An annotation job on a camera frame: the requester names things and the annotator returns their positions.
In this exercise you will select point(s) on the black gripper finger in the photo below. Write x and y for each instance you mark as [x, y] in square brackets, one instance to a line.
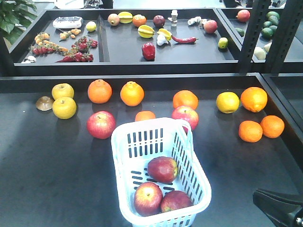
[284, 210]

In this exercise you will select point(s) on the red apple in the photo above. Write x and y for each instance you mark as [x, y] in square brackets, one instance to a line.
[101, 124]
[186, 113]
[175, 200]
[147, 199]
[162, 169]

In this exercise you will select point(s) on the light blue plastic basket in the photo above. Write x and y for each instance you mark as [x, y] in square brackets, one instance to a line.
[134, 144]

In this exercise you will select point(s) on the small orange lower right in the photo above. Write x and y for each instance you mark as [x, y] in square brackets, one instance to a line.
[272, 126]

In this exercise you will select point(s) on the small orange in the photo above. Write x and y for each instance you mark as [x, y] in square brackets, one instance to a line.
[250, 131]
[272, 126]
[144, 115]

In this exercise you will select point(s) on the small orange lower left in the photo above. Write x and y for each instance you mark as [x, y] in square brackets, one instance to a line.
[250, 131]

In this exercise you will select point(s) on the large orange right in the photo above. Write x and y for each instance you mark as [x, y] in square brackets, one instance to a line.
[254, 99]

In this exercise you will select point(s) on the yellow orange fruit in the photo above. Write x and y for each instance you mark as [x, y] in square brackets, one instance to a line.
[227, 102]

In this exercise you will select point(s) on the large orange behind apple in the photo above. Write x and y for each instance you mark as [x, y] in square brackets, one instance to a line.
[185, 98]

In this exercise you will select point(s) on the small orange centre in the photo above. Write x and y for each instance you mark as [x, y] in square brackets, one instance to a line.
[144, 115]

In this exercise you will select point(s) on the orange with knob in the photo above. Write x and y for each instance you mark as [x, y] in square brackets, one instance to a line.
[132, 93]
[99, 91]

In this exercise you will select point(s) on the red chili pepper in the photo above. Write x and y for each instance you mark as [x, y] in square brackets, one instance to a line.
[184, 40]

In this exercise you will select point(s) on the white garlic bulb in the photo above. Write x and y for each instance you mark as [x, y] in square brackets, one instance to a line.
[161, 40]

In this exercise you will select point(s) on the red bell pepper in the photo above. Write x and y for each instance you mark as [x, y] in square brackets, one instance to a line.
[148, 51]

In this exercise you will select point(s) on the orange with knob left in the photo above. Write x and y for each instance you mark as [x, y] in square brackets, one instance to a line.
[99, 91]

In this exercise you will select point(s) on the yellow pear fruit front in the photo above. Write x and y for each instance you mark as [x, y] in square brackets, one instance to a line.
[64, 107]

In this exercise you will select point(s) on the yellow pear fruit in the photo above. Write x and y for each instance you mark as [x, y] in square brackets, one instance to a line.
[64, 107]
[62, 90]

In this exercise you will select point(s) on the yellow pear fruit back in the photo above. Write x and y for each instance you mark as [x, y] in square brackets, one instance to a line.
[62, 90]

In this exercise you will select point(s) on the black wooden fruit stand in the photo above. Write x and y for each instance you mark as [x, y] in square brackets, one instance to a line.
[53, 173]

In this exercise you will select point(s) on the brown mushroom cap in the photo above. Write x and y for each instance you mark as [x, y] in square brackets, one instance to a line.
[44, 103]

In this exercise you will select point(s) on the green potted plant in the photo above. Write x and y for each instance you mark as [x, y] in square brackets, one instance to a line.
[14, 13]

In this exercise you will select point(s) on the black upright shelf post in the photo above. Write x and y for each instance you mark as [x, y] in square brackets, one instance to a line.
[268, 38]

